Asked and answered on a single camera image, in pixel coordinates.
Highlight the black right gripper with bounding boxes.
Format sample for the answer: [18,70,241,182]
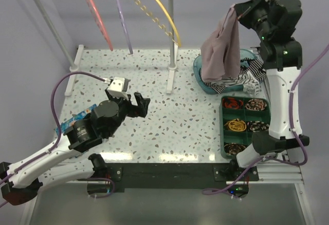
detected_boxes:
[234,0,275,41]

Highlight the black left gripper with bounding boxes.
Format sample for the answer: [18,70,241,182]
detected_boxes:
[106,88,150,137]

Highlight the pink tank top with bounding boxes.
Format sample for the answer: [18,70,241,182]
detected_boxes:
[200,6,240,82]

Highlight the pink plastic hanger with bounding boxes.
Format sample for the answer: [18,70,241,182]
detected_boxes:
[85,0,113,51]

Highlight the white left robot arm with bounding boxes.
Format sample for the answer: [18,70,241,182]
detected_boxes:
[1,91,151,205]

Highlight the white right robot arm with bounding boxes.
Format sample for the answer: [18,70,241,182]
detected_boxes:
[229,0,309,180]

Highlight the yellow plastic hanger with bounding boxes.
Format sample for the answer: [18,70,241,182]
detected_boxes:
[132,0,181,47]

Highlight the purple plastic hanger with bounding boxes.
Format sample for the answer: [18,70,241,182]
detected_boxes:
[116,0,133,54]

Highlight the grey white hanger rack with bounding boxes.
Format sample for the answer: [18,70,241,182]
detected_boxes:
[33,0,179,94]

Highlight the teal plastic basket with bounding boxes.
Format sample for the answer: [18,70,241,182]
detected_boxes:
[193,49,258,95]

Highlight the black white striped garment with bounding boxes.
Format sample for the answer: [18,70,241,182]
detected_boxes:
[204,58,266,95]

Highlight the blue floral cloth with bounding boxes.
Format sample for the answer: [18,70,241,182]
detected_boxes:
[60,104,97,133]

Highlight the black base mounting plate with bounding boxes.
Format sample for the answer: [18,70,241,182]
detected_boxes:
[88,163,244,194]

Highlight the green compartment tray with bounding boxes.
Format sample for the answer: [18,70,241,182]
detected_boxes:
[220,96,270,159]

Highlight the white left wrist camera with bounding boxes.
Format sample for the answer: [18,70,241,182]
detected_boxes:
[107,77,130,100]

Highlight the leopard print hair ties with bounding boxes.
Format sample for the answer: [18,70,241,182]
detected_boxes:
[245,98,268,111]

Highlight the orange black hair ties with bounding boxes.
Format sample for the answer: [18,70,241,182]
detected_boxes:
[222,97,245,110]

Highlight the yellow black hair ties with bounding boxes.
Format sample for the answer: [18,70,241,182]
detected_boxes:
[223,119,248,133]

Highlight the brown patterned hair ties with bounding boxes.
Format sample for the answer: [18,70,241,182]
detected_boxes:
[223,142,246,156]

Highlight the floral black hair ties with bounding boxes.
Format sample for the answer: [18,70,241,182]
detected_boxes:
[246,120,270,133]

